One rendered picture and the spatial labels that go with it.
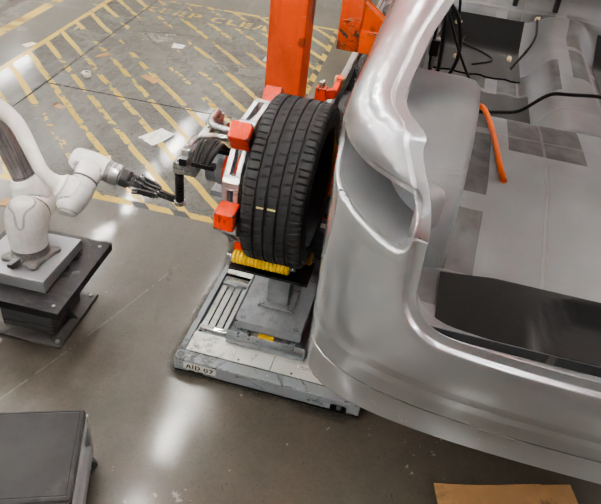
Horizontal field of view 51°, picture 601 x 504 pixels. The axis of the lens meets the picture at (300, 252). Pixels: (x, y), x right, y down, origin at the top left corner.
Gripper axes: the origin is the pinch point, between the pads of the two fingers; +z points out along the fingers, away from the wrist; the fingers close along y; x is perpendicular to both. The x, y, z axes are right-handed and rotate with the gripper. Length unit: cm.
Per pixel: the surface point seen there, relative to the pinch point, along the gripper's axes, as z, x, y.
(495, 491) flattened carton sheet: 164, 25, -60
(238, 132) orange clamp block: 19, -52, -18
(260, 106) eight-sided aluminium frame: 22, -49, 11
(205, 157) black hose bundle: 11.2, -35.0, -15.2
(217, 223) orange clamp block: 24.5, -22.3, -31.9
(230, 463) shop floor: 64, 54, -71
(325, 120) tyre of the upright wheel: 46, -62, -4
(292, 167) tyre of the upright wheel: 41, -50, -23
